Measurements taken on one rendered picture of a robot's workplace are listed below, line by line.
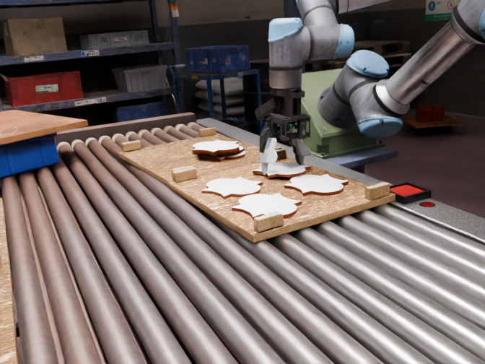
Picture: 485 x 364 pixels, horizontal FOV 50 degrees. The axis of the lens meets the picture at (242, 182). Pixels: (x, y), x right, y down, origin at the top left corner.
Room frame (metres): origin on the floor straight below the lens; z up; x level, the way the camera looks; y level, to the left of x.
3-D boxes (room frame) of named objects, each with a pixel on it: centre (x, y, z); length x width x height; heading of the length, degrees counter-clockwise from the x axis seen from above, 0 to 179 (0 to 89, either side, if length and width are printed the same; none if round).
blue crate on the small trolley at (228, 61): (4.84, 0.15, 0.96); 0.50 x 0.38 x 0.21; 42
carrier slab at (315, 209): (1.14, -0.07, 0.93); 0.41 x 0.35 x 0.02; 28
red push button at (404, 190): (1.08, -0.35, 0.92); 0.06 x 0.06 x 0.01; 24
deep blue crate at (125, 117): (5.65, 1.08, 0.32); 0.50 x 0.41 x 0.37; 114
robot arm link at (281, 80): (1.23, -0.12, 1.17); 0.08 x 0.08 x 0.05
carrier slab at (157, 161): (1.50, 0.13, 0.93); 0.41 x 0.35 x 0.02; 29
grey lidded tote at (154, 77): (5.64, 1.00, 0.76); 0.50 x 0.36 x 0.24; 123
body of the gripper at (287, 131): (1.22, -0.12, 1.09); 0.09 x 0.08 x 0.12; 28
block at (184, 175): (1.25, 0.14, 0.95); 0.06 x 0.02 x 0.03; 118
